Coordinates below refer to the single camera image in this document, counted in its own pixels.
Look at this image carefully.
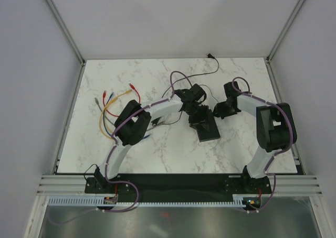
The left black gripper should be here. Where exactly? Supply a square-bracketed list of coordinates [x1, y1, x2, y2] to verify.
[184, 105, 209, 134]

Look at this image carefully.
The black network switch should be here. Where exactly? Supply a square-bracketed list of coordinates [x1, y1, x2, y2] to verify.
[197, 109, 221, 142]

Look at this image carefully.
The black power adapter brick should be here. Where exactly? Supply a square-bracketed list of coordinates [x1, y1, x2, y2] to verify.
[151, 117, 161, 126]

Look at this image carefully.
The thin black power cord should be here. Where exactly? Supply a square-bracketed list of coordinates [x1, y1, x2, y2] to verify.
[156, 53, 224, 126]

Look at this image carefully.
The blue ethernet cable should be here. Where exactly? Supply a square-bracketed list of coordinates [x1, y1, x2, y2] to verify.
[103, 92, 152, 142]

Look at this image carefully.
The long yellow ethernet cable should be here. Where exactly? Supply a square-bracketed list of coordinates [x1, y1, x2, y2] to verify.
[98, 90, 132, 138]

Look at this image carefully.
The red ethernet cable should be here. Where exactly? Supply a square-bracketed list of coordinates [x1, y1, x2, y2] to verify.
[101, 82, 141, 117]

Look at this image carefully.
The grey ethernet cable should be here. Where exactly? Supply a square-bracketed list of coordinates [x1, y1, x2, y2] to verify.
[94, 98, 158, 131]

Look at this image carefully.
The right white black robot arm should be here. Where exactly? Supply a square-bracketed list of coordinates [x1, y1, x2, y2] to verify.
[214, 80, 297, 193]

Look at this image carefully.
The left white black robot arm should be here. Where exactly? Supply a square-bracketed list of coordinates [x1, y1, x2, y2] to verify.
[85, 84, 220, 193]

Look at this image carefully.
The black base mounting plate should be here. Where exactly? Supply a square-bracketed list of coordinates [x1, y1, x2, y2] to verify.
[97, 174, 271, 202]

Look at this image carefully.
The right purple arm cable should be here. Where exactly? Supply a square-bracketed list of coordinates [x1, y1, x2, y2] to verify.
[232, 77, 295, 214]

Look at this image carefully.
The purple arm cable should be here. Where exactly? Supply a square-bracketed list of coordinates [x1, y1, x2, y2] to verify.
[46, 71, 195, 225]
[232, 77, 295, 214]

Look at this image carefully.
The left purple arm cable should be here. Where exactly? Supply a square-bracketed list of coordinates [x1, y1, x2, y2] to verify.
[46, 71, 195, 225]

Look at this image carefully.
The white slotted cable duct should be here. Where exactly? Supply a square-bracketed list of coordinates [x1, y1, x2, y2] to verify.
[48, 196, 246, 208]

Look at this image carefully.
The right aluminium corner post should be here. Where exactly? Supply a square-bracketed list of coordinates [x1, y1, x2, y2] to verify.
[265, 0, 307, 64]

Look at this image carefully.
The aluminium corner post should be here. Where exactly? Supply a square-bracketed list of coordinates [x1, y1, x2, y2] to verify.
[265, 0, 307, 64]
[44, 0, 86, 66]

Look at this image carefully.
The aluminium frame rail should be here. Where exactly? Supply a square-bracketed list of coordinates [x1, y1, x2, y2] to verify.
[37, 175, 322, 197]

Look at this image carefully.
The left aluminium corner post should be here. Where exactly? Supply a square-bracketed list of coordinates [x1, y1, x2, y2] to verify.
[44, 0, 86, 66]

